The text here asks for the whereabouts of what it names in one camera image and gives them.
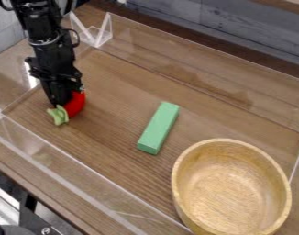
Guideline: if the wooden bowl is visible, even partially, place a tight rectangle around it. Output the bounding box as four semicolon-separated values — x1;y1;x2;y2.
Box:
171;139;291;235

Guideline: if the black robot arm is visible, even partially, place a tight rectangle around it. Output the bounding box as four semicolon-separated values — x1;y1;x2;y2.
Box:
9;0;83;106

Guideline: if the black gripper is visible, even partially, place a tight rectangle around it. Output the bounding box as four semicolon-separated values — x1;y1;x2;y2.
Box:
24;55;83;106

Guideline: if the clear acrylic enclosure wall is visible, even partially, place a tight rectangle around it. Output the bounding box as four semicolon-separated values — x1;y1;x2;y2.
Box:
0;6;299;235

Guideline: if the clear acrylic corner bracket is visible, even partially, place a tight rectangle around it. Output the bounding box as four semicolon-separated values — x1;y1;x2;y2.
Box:
68;12;112;48

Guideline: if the black device at corner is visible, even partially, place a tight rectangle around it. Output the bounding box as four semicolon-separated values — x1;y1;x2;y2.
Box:
0;205;65;235

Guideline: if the red plush strawberry toy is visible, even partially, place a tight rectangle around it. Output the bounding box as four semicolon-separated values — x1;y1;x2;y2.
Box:
47;92;85;126

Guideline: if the black cable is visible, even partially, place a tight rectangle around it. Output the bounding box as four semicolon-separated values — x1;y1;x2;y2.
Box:
65;28;81;49

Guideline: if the green rectangular block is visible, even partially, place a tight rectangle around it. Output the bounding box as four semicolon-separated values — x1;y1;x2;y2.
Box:
137;102;180;155

